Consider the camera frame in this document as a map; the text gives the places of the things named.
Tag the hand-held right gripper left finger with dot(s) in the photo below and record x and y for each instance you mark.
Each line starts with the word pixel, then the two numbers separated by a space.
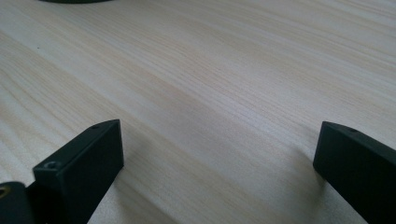
pixel 84 161

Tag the dark round object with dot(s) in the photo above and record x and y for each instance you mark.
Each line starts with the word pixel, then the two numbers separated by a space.
pixel 74 1

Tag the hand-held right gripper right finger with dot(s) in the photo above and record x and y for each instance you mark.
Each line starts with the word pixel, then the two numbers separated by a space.
pixel 358 165

